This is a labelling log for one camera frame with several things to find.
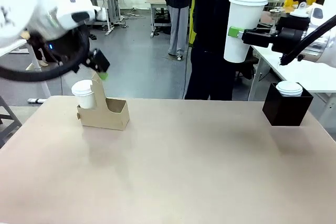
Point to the brown background table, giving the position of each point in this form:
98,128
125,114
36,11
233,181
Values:
267,16

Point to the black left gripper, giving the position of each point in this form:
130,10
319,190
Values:
98,60

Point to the brown cardboard cup carrier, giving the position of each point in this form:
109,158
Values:
105,119

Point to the person in plaid shirt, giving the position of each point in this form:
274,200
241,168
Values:
178,30

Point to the black open box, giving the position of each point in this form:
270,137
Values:
283,111

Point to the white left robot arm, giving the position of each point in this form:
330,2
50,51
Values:
26,3

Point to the white side table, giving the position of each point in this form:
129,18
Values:
309,77

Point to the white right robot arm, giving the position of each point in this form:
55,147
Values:
329,51

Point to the person in black clothes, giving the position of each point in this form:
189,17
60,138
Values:
210,24

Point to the white lidded paper cup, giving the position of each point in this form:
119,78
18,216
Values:
241,11
84,95
288,87

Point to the white workbench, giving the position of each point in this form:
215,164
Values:
10,47

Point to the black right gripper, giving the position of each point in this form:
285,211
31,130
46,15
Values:
291,33

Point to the grey metal frame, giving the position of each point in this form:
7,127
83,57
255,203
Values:
5,129

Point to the grey background table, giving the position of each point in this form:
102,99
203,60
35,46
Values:
157,1

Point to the grey background workbench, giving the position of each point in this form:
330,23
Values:
110,6

